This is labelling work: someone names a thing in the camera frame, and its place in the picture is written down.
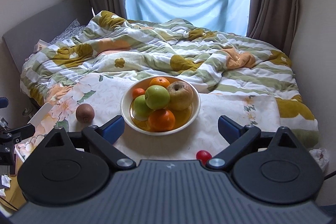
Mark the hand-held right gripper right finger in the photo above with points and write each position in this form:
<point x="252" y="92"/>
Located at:
<point x="231" y="131"/>

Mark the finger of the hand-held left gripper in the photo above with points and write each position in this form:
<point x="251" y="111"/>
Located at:
<point x="22" y="131"/>
<point x="3" y="102"/>

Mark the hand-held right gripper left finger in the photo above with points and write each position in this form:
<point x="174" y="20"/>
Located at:
<point x="114" y="130"/>

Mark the cream ceramic bowl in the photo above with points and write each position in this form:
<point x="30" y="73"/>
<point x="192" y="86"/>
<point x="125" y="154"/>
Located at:
<point x="128" y="119"/>

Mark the green apple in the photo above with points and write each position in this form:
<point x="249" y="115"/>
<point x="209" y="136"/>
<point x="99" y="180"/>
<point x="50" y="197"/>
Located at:
<point x="140" y="107"/>
<point x="157" y="96"/>

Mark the small mandarin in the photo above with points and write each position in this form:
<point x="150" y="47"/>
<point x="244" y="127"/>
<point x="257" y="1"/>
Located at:
<point x="137" y="92"/>

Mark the orange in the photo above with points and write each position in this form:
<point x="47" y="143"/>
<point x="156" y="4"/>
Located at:
<point x="161" y="120"/>
<point x="160" y="81"/>

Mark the large yellow apple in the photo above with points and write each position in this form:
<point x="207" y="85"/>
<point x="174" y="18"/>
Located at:
<point x="181" y="98"/>

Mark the floral white tablecloth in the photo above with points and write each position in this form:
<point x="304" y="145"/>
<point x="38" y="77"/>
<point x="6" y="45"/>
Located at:
<point x="231" y="106"/>

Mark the crumpled white tissue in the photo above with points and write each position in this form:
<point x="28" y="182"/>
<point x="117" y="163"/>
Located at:
<point x="5" y="180"/>
<point x="2" y="192"/>

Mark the brown kiwi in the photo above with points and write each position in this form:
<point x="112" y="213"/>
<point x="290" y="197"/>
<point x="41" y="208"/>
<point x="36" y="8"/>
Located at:
<point x="84" y="113"/>

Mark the red tomato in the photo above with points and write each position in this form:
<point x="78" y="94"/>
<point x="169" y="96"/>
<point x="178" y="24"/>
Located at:
<point x="202" y="156"/>

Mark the wooden side table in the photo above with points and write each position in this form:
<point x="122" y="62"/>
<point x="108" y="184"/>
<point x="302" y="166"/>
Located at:
<point x="13" y="196"/>

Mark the small printed box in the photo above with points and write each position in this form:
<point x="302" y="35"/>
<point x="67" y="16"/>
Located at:
<point x="40" y="45"/>

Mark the grey bed headboard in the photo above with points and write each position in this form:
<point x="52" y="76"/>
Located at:
<point x="31" y="24"/>

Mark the striped floral blanket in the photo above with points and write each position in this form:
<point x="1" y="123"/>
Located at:
<point x="157" y="50"/>

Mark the white plastic bag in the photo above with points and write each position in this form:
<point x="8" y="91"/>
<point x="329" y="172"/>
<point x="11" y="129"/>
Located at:
<point x="319" y="158"/>

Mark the patterned pillow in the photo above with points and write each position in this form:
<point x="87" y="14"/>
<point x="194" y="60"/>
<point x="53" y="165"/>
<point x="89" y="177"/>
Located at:
<point x="71" y="29"/>

